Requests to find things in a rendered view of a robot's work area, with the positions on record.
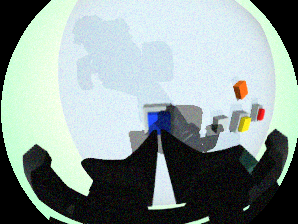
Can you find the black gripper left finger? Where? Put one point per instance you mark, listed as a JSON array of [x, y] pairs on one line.
[[139, 169]]

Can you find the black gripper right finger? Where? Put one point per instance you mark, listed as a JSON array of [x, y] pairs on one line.
[[185, 164]]

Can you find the red button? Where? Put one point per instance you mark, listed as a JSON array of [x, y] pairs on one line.
[[257, 112]]

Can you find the orange block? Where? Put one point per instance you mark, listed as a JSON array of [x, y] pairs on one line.
[[240, 89]]

